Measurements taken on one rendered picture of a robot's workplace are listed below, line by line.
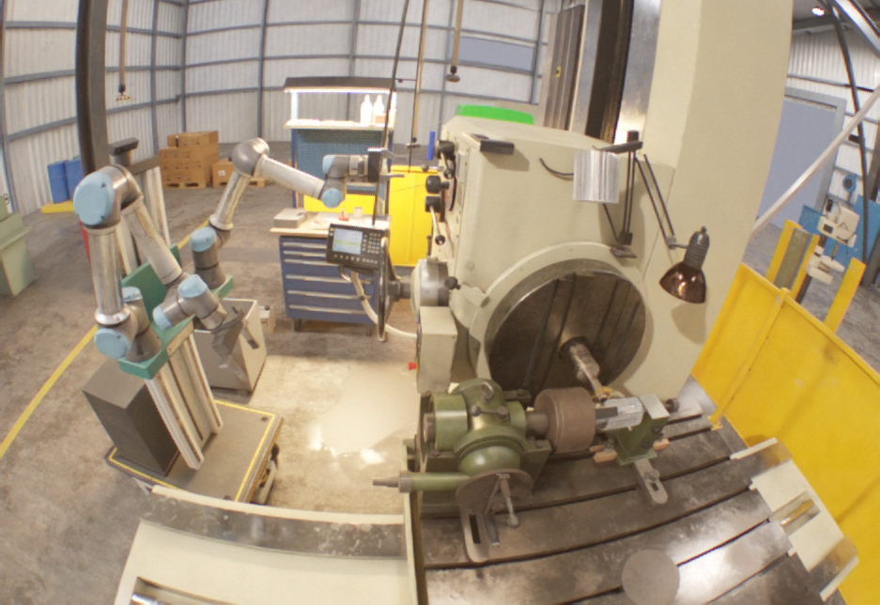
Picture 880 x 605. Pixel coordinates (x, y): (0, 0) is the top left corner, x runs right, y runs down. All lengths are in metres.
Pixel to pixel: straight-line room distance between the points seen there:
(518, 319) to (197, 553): 1.33
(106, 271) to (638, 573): 1.63
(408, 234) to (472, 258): 2.97
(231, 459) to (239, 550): 0.80
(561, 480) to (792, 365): 2.14
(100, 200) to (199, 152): 7.63
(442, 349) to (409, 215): 2.94
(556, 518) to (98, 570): 2.30
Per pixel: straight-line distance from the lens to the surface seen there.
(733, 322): 3.34
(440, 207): 1.49
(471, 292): 1.11
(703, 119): 1.36
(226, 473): 2.11
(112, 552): 2.56
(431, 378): 1.22
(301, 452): 2.50
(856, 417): 2.85
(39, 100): 11.39
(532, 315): 1.13
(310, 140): 3.25
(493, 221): 1.07
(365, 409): 2.70
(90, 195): 1.05
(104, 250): 1.12
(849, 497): 2.98
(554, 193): 1.11
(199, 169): 8.71
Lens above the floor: 1.99
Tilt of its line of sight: 27 degrees down
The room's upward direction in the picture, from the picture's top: 6 degrees clockwise
